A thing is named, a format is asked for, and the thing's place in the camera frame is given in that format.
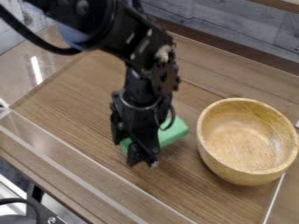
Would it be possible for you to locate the black cable lower left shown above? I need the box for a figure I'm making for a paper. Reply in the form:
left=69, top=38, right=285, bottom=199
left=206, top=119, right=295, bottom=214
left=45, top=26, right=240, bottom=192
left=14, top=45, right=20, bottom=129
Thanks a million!
left=0, top=197, right=33, bottom=208

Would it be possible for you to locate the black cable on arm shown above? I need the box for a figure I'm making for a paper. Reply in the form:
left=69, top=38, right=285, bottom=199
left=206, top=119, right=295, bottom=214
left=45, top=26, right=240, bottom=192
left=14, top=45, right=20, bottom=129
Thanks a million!
left=0, top=3, right=82, bottom=56

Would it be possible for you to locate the black table leg bracket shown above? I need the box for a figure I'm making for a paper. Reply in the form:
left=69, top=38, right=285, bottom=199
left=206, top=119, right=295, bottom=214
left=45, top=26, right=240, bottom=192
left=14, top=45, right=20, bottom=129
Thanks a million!
left=26, top=183, right=66, bottom=224

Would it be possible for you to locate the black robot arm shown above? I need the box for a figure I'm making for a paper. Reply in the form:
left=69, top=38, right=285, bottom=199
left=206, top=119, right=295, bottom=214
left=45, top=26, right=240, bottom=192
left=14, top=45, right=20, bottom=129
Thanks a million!
left=24, top=0, right=181, bottom=167

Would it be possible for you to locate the green rectangular block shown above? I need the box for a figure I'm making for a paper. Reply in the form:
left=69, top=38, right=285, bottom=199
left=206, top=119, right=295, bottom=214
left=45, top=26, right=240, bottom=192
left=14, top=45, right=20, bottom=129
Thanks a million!
left=117, top=115, right=190, bottom=156

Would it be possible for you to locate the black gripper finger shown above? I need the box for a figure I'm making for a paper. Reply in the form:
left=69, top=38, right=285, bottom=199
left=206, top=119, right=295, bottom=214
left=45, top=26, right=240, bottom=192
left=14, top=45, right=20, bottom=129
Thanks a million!
left=125, top=140, right=160, bottom=169
left=109, top=112, right=126, bottom=145

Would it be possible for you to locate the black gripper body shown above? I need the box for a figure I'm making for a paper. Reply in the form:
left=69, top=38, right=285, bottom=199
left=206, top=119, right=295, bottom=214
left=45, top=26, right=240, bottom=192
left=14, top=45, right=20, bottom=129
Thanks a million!
left=110, top=66, right=174, bottom=146

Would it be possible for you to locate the wooden bowl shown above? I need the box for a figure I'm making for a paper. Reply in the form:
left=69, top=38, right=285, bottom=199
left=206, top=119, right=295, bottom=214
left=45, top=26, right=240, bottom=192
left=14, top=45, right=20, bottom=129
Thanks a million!
left=196, top=98, right=299, bottom=186

